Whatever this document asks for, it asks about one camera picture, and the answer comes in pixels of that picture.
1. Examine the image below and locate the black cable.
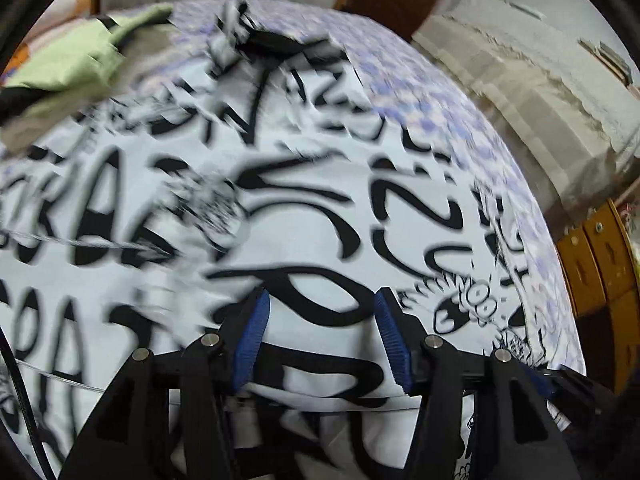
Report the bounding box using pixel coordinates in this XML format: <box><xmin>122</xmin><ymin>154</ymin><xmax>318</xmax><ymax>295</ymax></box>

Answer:
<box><xmin>0</xmin><ymin>330</ymin><xmax>51</xmax><ymax>480</ymax></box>

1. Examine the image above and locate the light green garment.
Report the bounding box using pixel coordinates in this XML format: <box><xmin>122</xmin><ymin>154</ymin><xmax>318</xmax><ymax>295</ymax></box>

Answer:
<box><xmin>5</xmin><ymin>2</ymin><xmax>176</xmax><ymax>96</ymax></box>

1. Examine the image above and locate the white black-printed shirt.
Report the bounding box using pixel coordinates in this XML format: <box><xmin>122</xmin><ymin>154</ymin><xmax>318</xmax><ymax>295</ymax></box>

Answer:
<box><xmin>0</xmin><ymin>2</ymin><xmax>586</xmax><ymax>480</ymax></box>

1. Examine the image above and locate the purple cat print blanket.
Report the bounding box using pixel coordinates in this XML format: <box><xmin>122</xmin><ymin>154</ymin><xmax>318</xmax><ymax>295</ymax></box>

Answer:
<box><xmin>160</xmin><ymin>0</ymin><xmax>588</xmax><ymax>376</ymax></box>

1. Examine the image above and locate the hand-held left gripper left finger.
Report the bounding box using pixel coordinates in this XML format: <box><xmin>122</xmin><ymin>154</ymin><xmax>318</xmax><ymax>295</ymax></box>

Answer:
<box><xmin>59</xmin><ymin>290</ymin><xmax>273</xmax><ymax>480</ymax></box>

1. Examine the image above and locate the wooden cabinet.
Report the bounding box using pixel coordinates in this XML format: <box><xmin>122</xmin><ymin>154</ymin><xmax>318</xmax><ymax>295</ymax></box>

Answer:
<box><xmin>554</xmin><ymin>197</ymin><xmax>640</xmax><ymax>321</ymax></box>

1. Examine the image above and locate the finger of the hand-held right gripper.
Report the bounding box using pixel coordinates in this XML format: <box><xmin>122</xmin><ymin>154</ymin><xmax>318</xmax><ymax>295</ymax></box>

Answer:
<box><xmin>517</xmin><ymin>362</ymin><xmax>608</xmax><ymax>431</ymax></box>

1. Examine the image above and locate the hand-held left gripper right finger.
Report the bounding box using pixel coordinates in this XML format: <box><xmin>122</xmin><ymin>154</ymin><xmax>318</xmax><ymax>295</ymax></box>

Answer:
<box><xmin>374</xmin><ymin>287</ymin><xmax>583</xmax><ymax>480</ymax></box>

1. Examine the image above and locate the lace cloth covered furniture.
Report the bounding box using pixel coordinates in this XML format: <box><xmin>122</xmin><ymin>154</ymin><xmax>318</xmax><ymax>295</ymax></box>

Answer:
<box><xmin>410</xmin><ymin>0</ymin><xmax>640</xmax><ymax>216</ymax></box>

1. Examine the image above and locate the beige garment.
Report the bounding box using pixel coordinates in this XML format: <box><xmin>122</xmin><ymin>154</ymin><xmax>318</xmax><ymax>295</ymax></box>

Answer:
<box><xmin>0</xmin><ymin>22</ymin><xmax>216</xmax><ymax>156</ymax></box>

